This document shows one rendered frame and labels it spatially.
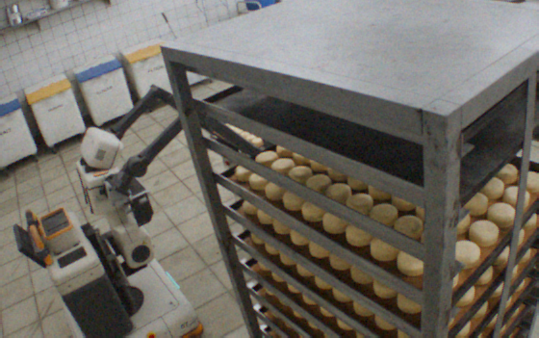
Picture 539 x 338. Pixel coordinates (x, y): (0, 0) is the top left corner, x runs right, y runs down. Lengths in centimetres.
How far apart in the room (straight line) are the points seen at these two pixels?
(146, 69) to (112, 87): 47
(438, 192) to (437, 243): 7
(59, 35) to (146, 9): 120
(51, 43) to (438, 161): 584
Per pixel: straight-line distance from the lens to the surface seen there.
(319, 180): 95
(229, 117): 87
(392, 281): 73
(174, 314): 255
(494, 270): 90
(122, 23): 629
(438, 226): 55
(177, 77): 95
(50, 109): 562
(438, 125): 48
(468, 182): 63
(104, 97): 571
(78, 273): 223
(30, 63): 616
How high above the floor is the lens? 202
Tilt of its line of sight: 30 degrees down
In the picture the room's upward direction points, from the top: 12 degrees counter-clockwise
